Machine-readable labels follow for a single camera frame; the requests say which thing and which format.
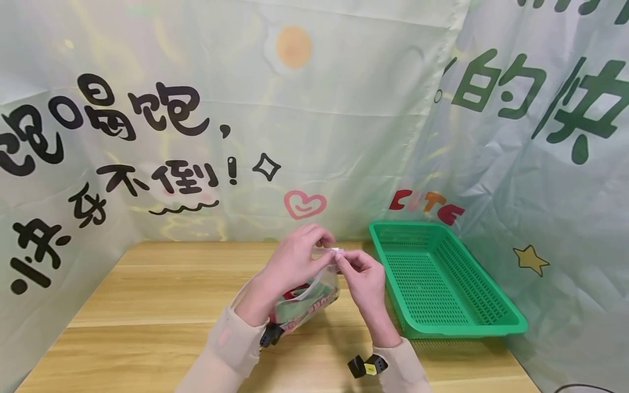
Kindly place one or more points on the person's right hand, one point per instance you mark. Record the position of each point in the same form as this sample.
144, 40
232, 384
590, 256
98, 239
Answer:
368, 289

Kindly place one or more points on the person's left hand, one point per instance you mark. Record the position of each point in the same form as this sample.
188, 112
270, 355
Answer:
282, 273

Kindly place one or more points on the person's right fingers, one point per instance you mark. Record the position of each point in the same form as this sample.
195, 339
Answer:
356, 260

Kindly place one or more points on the person's left thumb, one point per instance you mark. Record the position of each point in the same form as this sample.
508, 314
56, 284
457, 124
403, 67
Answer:
324, 263

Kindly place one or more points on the person's left fingers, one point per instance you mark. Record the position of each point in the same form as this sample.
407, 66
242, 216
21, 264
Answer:
314, 232

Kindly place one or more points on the clear zip bag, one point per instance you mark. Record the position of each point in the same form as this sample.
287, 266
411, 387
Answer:
324, 289

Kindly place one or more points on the person's right forearm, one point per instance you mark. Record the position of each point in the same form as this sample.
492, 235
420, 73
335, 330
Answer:
403, 368

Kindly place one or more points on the person's left forearm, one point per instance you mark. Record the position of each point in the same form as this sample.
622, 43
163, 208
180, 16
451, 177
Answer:
231, 349

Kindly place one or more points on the red green packet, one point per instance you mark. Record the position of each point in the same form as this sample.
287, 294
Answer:
304, 308

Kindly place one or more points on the green plastic basket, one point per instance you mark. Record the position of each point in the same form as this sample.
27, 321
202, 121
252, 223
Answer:
437, 278

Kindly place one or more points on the black wrist band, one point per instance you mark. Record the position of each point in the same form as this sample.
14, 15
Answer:
367, 365
270, 334

